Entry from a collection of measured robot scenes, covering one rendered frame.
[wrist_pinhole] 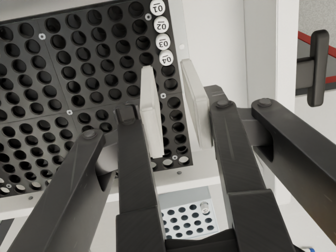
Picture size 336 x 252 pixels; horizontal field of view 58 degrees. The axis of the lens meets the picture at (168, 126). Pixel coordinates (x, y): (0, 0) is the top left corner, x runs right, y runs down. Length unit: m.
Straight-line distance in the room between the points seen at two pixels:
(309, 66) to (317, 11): 1.04
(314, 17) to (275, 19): 1.08
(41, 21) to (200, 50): 0.16
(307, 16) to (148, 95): 1.19
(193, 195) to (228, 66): 0.25
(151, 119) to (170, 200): 0.39
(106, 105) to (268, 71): 0.16
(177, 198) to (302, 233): 0.28
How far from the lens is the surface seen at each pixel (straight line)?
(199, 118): 0.15
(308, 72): 0.31
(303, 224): 0.68
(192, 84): 0.17
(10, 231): 0.45
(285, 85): 0.29
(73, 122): 0.31
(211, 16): 0.34
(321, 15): 1.35
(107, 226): 0.60
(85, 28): 0.28
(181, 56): 0.34
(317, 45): 0.30
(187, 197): 0.53
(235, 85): 0.37
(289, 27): 0.27
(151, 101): 0.15
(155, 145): 0.16
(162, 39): 0.27
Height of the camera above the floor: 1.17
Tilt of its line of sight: 61 degrees down
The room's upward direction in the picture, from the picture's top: 173 degrees clockwise
